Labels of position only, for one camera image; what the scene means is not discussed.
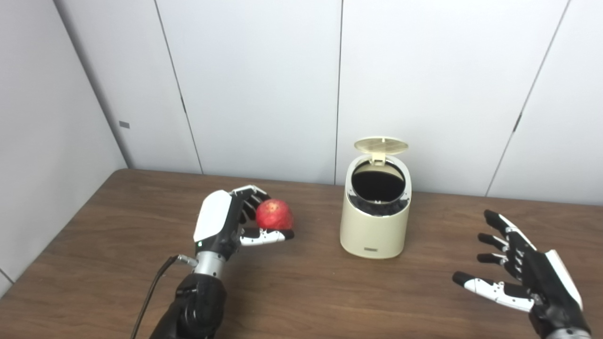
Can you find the cream round bin lid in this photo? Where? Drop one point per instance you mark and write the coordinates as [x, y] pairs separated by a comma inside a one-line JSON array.
[[380, 145]]

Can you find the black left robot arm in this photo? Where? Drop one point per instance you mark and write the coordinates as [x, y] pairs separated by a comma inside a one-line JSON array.
[[198, 306]]

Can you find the red apple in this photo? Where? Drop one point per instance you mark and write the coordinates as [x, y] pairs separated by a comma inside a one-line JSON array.
[[274, 214]]

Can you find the cream-colored round bin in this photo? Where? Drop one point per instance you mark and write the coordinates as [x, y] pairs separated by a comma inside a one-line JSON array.
[[372, 230]]

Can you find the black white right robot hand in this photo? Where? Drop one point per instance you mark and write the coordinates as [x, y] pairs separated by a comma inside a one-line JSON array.
[[551, 282]]

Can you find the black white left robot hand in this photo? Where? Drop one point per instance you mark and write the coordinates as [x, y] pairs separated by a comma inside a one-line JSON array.
[[214, 216]]

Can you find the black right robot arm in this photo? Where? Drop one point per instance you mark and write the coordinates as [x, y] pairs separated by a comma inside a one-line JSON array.
[[572, 335]]

